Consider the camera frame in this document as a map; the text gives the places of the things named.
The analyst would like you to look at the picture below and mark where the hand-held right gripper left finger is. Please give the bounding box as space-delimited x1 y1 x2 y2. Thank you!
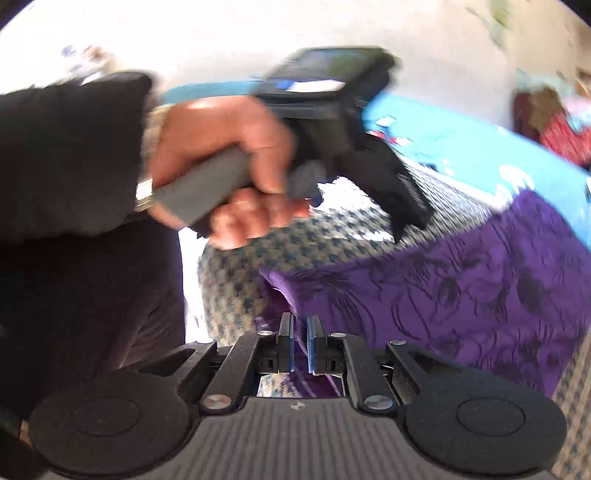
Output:
139 313 296 413

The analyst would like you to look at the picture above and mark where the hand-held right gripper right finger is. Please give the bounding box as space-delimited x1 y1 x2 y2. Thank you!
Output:
308 315 462 413

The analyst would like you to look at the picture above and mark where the purple floral garment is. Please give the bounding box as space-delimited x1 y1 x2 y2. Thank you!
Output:
256 189 591 400

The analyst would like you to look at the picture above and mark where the person's left forearm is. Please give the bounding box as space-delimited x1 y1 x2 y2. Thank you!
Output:
0 71 160 245

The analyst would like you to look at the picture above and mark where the person's left hand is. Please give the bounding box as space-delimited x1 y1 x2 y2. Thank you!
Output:
148 97 310 250

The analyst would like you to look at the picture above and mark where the houndstooth sofa seat mat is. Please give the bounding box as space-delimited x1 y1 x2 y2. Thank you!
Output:
196 157 591 480

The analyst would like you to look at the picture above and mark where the silver wristwatch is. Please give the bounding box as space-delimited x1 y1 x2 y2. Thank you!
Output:
135 105 168 214

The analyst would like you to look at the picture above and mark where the teal pillow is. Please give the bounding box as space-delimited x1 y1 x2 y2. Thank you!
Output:
515 69 578 99

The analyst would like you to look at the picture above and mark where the person's black clothing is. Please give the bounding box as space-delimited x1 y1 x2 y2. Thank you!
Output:
0 217 188 480

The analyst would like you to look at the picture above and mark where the red floral garment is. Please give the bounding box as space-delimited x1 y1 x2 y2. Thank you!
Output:
512 90 591 169

